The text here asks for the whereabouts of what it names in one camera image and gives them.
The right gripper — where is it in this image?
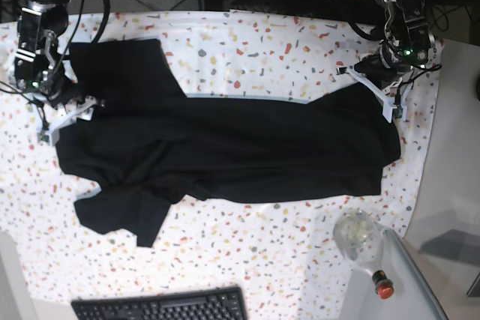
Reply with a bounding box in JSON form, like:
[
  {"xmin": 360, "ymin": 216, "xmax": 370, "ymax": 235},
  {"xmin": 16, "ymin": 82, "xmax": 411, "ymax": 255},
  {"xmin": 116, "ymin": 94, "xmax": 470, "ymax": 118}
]
[{"xmin": 44, "ymin": 82, "xmax": 89, "ymax": 109}]

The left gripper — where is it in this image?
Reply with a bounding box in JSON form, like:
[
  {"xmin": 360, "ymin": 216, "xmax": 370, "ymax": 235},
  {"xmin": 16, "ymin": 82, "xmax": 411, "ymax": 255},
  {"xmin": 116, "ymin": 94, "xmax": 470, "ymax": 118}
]
[{"xmin": 337, "ymin": 51, "xmax": 412, "ymax": 84}]

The dark navy t-shirt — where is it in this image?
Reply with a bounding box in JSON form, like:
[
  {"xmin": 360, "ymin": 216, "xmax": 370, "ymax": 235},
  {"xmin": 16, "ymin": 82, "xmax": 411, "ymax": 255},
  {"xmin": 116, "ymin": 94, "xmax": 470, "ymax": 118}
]
[{"xmin": 56, "ymin": 40, "xmax": 401, "ymax": 247}]

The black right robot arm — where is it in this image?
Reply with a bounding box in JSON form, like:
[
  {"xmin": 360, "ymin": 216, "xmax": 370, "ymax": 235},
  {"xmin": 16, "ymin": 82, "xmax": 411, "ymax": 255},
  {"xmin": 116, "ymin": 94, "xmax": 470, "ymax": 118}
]
[{"xmin": 1, "ymin": 0, "xmax": 110, "ymax": 109}]

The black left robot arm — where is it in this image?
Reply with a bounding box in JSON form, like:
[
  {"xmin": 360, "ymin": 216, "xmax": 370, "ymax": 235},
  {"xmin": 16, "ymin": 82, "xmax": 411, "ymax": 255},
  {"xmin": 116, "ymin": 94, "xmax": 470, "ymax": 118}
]
[{"xmin": 336, "ymin": 0, "xmax": 441, "ymax": 89}]

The clear glass bottle red cap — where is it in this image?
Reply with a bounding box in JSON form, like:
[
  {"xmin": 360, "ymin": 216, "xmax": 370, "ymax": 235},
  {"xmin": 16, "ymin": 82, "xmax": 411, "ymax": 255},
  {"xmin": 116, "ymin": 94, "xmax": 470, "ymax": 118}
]
[{"xmin": 333, "ymin": 210, "xmax": 395, "ymax": 300}]

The speckled white tablecloth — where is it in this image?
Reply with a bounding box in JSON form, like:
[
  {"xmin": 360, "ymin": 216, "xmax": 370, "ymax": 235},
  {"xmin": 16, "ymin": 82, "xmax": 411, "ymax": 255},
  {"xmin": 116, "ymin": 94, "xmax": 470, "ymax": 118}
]
[{"xmin": 1, "ymin": 11, "xmax": 440, "ymax": 319}]

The black keyboard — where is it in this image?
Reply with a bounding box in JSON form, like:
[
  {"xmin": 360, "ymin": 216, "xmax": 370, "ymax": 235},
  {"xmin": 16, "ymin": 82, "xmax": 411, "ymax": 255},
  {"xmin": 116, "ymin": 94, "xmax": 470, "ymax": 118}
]
[{"xmin": 71, "ymin": 286, "xmax": 248, "ymax": 320}]

